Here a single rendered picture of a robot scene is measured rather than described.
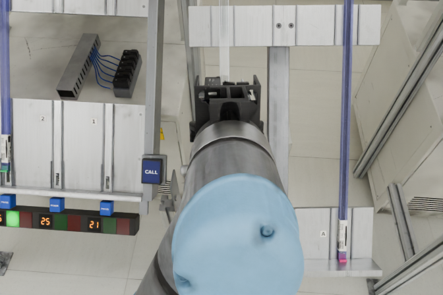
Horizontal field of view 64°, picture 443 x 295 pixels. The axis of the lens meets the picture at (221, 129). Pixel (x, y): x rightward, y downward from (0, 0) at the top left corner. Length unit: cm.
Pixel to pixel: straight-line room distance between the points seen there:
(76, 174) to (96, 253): 77
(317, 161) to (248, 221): 154
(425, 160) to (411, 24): 51
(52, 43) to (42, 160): 61
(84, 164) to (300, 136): 120
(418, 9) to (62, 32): 132
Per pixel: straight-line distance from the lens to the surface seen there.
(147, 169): 73
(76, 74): 116
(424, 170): 133
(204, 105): 38
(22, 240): 170
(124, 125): 77
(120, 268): 151
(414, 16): 155
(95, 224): 86
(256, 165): 24
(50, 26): 147
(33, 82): 126
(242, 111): 32
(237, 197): 20
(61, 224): 89
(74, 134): 82
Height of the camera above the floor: 141
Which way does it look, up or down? 53 degrees down
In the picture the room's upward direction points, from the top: straight up
